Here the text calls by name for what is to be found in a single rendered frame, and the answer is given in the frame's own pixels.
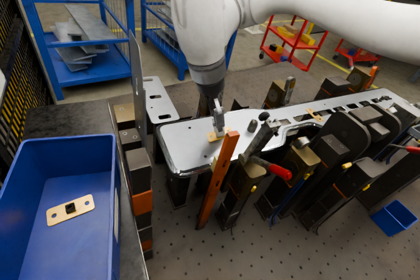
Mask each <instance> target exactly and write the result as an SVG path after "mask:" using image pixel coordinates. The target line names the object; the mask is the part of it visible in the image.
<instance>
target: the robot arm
mask: <svg viewBox="0 0 420 280"><path fill-rule="evenodd" d="M171 12H172V21H173V24H174V30H175V33H176V37H177V41H178V43H179V46H180V48H181V51H182V52H183V53H184V55H185V57H186V62H187V65H188V67H189V72H190V75H191V78H192V80H193V81H194V82H195V83H196V87H197V90H198V92H199V93H201V94H203V95H205V97H206V100H207V103H208V106H209V110H210V112H211V116H212V118H211V119H212V125H213V128H214V132H215V133H216V137H217V138H218V137H221V136H225V130H224V127H225V120H224V108H223V107H222V102H221V99H222V97H221V93H220V92H221V91H222V90H223V89H224V87H225V78H224V77H225V75H226V71H227V70H226V60H225V57H226V55H225V52H224V47H225V46H226V45H227V44H228V42H229V40H230V38H231V36H232V35H233V33H234V32H235V31H236V30H237V29H244V28H248V27H251V26H255V25H258V24H264V23H265V22H266V21H267V20H268V18H269V17H270V16H272V15H274V14H282V13H285V14H294V15H297V16H300V17H302V18H304V19H306V20H308V21H310V22H312V23H313V24H315V25H317V26H319V27H321V28H323V29H325V30H327V31H329V32H330V33H333V34H335V35H337V36H339V37H340V38H342V39H344V40H346V41H348V42H350V43H352V44H354V45H356V46H358V47H360V48H363V49H365V50H368V51H370V52H372V53H376V54H378V55H381V56H385V57H387V58H391V59H395V60H398V61H402V62H405V63H409V64H414V65H417V66H420V5H414V4H403V3H398V2H391V1H385V0H171Z"/></svg>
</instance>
